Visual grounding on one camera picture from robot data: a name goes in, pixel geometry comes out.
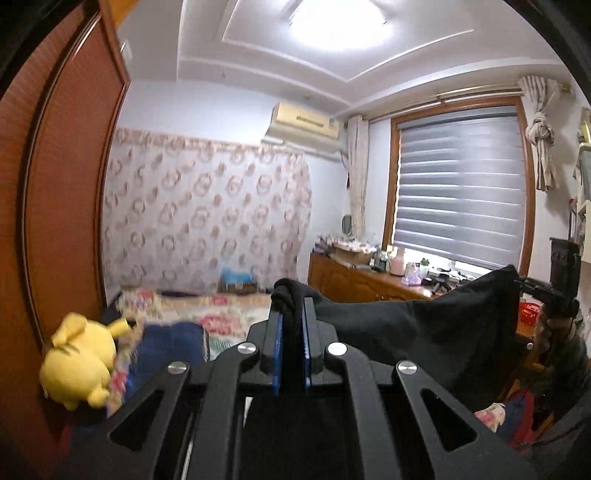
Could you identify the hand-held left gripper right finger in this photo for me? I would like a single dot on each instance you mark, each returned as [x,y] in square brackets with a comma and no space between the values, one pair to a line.
[308,355]

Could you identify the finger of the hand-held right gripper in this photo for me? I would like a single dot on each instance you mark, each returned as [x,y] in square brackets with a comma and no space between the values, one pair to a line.
[531,288]

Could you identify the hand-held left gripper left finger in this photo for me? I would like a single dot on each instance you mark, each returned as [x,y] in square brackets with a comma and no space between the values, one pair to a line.
[277,355]

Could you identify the black printed t-shirt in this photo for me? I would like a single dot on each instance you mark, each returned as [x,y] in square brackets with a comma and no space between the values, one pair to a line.
[415,341]

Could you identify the person's right forearm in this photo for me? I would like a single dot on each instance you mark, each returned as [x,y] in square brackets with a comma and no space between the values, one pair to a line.
[570,374]

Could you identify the person's right hand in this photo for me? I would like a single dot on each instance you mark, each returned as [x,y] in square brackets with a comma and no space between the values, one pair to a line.
[556,327]

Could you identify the red basket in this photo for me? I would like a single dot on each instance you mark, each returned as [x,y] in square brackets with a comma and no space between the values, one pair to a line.
[528,314]

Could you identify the floral blanket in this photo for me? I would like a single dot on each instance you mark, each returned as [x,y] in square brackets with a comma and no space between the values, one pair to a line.
[231,318]

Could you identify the small brown box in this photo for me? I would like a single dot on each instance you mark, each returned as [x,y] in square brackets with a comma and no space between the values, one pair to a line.
[240,288]

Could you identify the wooden cabinet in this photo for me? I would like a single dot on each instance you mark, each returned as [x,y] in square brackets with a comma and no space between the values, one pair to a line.
[341,277]

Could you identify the light blue cloth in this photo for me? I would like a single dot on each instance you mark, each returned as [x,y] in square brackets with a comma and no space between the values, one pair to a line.
[235,276]

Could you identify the black handheld device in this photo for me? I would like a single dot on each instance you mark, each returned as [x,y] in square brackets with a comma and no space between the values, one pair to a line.
[441,284]

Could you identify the navy blue cloth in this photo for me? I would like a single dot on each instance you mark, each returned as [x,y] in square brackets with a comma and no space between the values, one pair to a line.
[171,344]

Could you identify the cardboard box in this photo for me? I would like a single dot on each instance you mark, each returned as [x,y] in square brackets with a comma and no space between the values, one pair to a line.
[351,256]

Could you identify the grey window blind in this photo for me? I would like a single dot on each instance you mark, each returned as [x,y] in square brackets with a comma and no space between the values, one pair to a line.
[461,194]

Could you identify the floral cloth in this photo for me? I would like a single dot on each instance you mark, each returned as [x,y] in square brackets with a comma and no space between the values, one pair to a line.
[351,243]

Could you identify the translucent purple container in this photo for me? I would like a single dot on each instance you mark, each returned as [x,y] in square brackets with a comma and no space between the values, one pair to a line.
[411,276]

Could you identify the red backpack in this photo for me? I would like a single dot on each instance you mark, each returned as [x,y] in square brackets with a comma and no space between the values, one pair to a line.
[519,415]

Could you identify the pink jar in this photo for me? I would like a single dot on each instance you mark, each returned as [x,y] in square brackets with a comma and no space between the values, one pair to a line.
[397,263]

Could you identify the round table mirror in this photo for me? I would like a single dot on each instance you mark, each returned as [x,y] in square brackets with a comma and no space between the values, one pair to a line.
[347,225]

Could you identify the beige tied window curtain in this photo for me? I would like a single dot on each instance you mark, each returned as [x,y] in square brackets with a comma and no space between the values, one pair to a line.
[542,134]
[358,175]

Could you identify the yellow plush toy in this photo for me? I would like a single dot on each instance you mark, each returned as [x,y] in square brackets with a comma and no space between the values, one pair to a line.
[78,364]

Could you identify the beige air conditioner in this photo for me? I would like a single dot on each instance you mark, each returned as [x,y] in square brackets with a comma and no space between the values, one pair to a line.
[302,127]

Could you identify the ceiling light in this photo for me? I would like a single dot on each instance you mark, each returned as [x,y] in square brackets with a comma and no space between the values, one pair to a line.
[332,23]

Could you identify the white wall shelf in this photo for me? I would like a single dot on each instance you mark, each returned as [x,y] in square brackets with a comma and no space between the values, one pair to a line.
[584,184]

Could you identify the curtain rail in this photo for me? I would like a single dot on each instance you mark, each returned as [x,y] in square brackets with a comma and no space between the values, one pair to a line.
[480,92]

